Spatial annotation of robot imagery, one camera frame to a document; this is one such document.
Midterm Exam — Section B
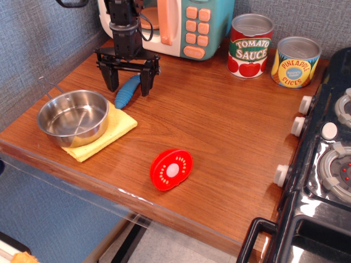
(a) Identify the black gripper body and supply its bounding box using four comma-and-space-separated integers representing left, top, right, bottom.
95, 23, 160, 76

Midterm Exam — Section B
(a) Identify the tomato sauce can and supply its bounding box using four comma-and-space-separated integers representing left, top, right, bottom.
228, 13, 274, 78

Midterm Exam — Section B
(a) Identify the pineapple slices can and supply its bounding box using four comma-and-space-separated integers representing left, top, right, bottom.
271, 36, 322, 88

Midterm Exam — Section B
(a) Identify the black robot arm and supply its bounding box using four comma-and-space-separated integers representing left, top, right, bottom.
95, 1, 160, 96

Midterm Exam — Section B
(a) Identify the blue handled metal fork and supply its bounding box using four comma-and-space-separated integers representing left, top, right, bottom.
115, 75, 140, 110

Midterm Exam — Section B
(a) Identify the stainless steel pot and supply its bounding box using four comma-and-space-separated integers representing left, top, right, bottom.
37, 76, 110, 148

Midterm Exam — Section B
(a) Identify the yellow folded cloth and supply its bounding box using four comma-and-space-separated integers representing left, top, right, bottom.
62, 102, 138, 163

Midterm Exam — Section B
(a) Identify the red toy tomato half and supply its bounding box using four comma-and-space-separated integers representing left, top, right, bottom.
150, 149, 193, 191

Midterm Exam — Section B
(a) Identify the black toy stove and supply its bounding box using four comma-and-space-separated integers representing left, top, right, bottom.
237, 48, 350, 262

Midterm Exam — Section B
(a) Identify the orange fuzzy object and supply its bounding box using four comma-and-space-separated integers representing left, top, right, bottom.
10, 252, 39, 263

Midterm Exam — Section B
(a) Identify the teal toy microwave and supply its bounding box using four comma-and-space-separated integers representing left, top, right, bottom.
98, 0, 235, 61

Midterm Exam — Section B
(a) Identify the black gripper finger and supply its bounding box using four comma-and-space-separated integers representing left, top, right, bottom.
99, 62, 119, 92
140, 68, 155, 96

